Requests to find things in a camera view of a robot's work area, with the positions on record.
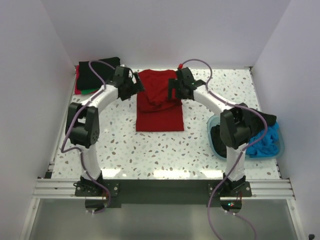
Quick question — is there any red t shirt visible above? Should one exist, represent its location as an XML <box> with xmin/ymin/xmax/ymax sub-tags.
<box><xmin>74</xmin><ymin>65</ymin><xmax>82</xmax><ymax>95</ymax></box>
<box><xmin>136</xmin><ymin>69</ymin><xmax>184</xmax><ymax>132</ymax></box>

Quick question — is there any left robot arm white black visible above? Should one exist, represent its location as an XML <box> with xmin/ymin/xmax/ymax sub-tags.
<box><xmin>60</xmin><ymin>66</ymin><xmax>144</xmax><ymax>198</ymax></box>

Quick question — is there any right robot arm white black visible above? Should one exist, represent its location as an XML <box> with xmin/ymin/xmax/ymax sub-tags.
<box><xmin>167</xmin><ymin>65</ymin><xmax>268</xmax><ymax>197</ymax></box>

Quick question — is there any folded black t shirt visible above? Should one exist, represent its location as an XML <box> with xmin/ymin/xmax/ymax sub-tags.
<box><xmin>77</xmin><ymin>61</ymin><xmax>115</xmax><ymax>91</ymax></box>

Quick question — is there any folded green t shirt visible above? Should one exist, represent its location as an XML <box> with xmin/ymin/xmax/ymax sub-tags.
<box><xmin>80</xmin><ymin>88</ymin><xmax>99</xmax><ymax>95</ymax></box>

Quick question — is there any folded red t shirt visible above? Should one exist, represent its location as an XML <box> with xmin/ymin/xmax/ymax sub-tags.
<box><xmin>74</xmin><ymin>65</ymin><xmax>82</xmax><ymax>95</ymax></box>

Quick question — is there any black t shirt in basket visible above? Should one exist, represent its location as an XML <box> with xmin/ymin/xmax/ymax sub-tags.
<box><xmin>210</xmin><ymin>112</ymin><xmax>277</xmax><ymax>158</ymax></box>

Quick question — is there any blue plastic basket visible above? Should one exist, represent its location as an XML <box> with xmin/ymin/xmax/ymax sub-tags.
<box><xmin>207</xmin><ymin>115</ymin><xmax>285</xmax><ymax>161</ymax></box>

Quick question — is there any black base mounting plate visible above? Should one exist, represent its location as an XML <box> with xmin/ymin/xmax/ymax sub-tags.
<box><xmin>73</xmin><ymin>179</ymin><xmax>252</xmax><ymax>209</ymax></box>

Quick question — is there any blue t shirt in basket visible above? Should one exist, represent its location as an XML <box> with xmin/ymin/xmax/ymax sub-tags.
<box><xmin>246</xmin><ymin>122</ymin><xmax>280</xmax><ymax>158</ymax></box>

